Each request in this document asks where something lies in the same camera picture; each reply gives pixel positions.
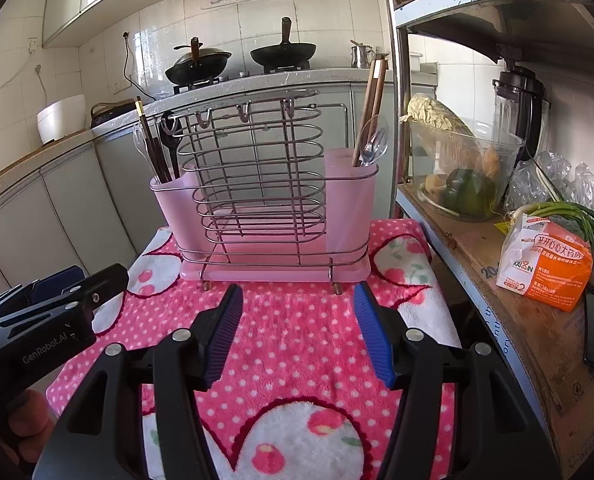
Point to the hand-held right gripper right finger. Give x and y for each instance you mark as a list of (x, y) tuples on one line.
[(374, 340)]

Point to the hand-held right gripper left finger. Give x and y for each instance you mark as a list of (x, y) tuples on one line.
[(224, 340)]

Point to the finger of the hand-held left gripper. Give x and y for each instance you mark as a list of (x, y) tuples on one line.
[(57, 280), (107, 282)]

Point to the pink plastic utensil cup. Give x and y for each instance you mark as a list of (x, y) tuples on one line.
[(169, 210), (349, 210)]

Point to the brown gold-tipped chopstick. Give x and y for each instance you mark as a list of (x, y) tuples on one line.
[(150, 140), (160, 152)]

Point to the clear plastic spoon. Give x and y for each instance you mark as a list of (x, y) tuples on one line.
[(377, 125), (139, 142), (377, 152)]

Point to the black plastic spoon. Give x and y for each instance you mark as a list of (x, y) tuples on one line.
[(172, 150)]

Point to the dark wood-grain chopstick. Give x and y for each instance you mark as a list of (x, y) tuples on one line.
[(381, 85), (369, 105)]

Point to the person's left hand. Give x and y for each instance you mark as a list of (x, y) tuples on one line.
[(27, 420)]

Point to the pink dotted fleece blanket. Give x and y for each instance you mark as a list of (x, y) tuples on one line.
[(287, 320)]

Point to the pink plastic drip tray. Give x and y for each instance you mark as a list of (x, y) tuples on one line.
[(277, 272)]

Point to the white plastic basin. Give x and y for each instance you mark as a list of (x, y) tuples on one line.
[(62, 120)]

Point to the black induction cooker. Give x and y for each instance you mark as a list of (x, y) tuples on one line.
[(112, 115)]

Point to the green bell pepper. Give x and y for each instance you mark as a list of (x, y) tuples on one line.
[(464, 190)]

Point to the orange and white box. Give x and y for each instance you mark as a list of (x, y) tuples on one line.
[(552, 270)]

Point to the clear plastic bowl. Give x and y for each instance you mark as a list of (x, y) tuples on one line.
[(507, 160)]

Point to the napa cabbage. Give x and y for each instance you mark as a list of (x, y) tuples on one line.
[(437, 115)]

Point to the black wok with lid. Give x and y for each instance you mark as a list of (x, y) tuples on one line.
[(199, 67)]

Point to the green onions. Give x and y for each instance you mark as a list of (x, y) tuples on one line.
[(577, 215)]

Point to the clear plastic bag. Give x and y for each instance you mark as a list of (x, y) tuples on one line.
[(552, 175)]

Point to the gas stove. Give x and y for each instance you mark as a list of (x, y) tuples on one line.
[(237, 77)]

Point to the white container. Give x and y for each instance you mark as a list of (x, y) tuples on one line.
[(416, 61)]

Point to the stainless steel kettle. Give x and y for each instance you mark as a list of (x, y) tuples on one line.
[(362, 57)]

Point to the black blender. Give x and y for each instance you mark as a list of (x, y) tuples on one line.
[(522, 90)]

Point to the white wall socket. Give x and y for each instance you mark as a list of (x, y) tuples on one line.
[(34, 44)]

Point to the metal shelf post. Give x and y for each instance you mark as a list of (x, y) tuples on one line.
[(399, 85)]

